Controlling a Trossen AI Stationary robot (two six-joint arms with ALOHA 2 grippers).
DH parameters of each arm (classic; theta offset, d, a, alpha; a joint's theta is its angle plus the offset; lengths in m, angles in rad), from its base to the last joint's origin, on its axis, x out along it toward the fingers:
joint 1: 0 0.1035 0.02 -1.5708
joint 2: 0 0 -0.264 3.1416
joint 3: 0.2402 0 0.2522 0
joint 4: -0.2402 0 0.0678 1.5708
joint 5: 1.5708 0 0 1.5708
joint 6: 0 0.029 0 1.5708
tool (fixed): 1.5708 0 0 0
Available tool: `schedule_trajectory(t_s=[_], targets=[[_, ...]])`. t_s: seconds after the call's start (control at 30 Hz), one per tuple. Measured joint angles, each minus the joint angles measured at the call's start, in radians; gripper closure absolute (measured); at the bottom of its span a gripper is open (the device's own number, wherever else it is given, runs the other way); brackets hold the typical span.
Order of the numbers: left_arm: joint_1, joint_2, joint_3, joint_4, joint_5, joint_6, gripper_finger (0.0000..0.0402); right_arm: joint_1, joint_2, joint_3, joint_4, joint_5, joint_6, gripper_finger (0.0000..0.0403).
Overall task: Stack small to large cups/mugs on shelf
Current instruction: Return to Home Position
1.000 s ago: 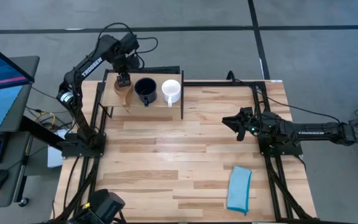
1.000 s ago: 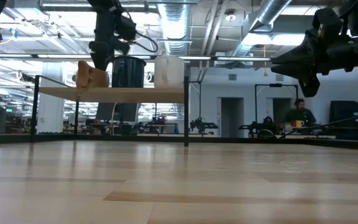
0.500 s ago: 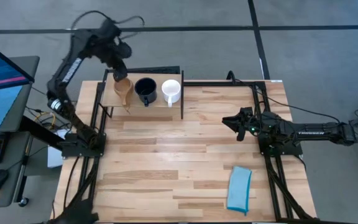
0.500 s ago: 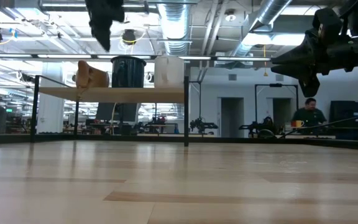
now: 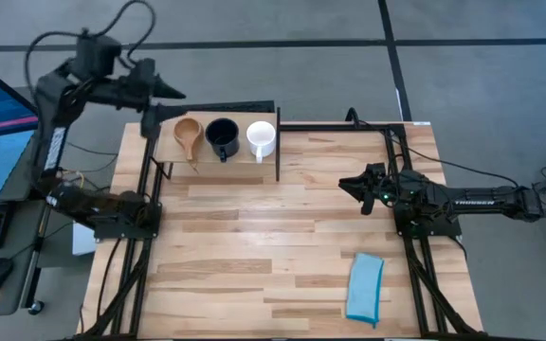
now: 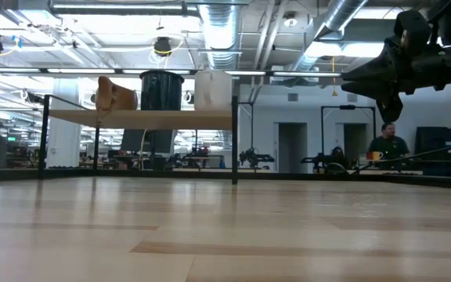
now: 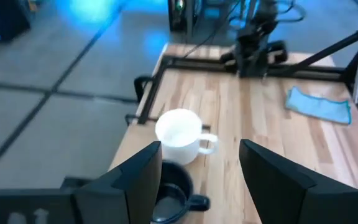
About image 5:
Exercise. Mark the light blue folded cloth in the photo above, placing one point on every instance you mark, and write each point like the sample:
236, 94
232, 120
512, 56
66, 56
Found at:
364, 289

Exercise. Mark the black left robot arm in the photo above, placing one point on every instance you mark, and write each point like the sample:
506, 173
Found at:
55, 123

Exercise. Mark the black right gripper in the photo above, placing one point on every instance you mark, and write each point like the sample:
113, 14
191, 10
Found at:
384, 189

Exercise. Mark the white ceramic mug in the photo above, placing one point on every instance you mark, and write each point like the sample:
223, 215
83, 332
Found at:
260, 135

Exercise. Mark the grey side desk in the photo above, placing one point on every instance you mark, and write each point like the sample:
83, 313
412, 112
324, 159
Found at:
17, 227

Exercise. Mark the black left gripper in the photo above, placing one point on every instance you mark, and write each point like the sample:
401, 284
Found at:
140, 85

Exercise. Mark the black ceramic mug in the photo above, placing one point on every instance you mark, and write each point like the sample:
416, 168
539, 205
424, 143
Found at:
222, 132

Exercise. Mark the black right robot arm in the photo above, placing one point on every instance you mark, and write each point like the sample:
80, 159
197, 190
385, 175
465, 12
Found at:
472, 202

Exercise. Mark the white box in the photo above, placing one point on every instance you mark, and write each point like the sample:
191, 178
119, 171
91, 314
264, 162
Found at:
83, 239

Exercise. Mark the wood shelf with black frame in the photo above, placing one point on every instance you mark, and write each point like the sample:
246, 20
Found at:
235, 170

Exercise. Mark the black aluminium rig frame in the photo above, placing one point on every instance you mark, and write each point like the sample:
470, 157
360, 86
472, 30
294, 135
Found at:
334, 127

